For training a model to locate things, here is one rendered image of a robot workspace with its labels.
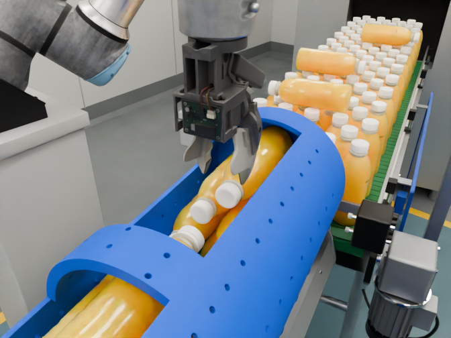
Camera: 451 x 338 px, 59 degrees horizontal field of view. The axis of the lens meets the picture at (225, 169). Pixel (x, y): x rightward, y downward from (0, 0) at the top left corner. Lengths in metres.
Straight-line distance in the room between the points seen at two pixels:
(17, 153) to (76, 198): 0.23
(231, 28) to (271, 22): 5.32
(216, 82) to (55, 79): 3.13
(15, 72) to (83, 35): 0.18
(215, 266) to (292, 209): 0.17
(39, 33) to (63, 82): 2.50
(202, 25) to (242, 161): 0.19
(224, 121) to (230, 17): 0.11
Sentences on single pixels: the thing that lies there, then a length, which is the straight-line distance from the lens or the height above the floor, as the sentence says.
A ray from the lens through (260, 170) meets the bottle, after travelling 0.65.
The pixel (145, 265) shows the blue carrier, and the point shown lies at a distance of 0.42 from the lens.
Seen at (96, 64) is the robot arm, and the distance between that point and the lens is 1.12.
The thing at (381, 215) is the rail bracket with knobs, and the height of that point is 1.00.
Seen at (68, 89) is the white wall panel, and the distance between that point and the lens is 3.64.
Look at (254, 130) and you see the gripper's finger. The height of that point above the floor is 1.30.
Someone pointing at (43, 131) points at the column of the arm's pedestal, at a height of 1.09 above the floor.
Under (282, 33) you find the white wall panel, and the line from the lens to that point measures 5.70.
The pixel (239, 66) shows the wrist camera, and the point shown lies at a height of 1.38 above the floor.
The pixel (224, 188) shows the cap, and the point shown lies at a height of 1.18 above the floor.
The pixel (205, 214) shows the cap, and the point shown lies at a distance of 0.67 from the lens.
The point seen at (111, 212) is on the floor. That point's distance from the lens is 2.58.
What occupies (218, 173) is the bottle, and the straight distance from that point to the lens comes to 0.71.
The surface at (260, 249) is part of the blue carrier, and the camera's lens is 0.49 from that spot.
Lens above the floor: 1.53
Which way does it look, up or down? 32 degrees down
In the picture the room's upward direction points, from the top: straight up
